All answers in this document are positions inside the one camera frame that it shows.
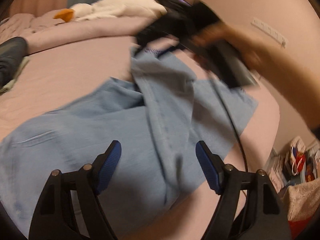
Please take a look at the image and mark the white wall power strip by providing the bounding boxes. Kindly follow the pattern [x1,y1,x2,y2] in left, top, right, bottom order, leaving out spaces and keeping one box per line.
[251,18,288,48]

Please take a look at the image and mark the cluttered items beside bed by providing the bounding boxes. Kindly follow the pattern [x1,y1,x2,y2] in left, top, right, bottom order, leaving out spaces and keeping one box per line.
[266,136,319,239]

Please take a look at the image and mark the folded light green garment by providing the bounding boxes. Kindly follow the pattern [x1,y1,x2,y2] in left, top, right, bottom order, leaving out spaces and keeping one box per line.
[0,56,29,95]

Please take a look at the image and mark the right hand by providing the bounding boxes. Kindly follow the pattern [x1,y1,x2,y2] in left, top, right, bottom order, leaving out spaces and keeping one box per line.
[186,21,266,72]

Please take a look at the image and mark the right forearm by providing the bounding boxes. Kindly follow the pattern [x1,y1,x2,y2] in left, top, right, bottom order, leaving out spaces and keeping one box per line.
[224,22,320,133]

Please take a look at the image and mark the light blue denim pants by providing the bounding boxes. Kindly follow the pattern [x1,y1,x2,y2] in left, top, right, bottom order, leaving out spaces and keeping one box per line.
[0,45,259,238]

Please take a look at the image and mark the black cable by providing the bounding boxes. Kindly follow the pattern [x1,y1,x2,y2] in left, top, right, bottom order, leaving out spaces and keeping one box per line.
[209,77,250,173]

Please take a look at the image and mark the white goose plush toy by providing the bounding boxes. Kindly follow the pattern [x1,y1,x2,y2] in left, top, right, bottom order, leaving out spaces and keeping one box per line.
[54,0,167,22]

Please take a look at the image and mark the folded dark denim pants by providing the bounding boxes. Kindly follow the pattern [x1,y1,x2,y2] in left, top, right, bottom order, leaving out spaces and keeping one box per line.
[0,36,28,88]

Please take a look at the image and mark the pink quilted duvet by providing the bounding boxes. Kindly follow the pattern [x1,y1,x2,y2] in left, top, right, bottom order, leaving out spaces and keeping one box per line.
[1,10,153,54]

